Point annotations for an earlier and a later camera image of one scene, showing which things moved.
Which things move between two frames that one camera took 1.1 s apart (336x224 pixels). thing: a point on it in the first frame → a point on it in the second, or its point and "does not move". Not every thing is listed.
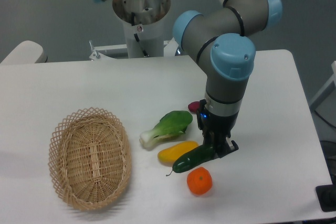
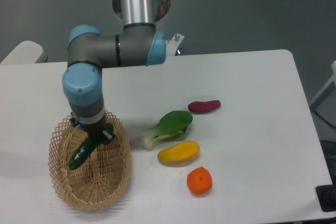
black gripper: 214,126 → 91,130
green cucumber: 193,158 → 84,149
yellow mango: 169,154 does not move
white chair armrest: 27,52 does not move
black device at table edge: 326,194 does not move
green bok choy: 174,123 does not move
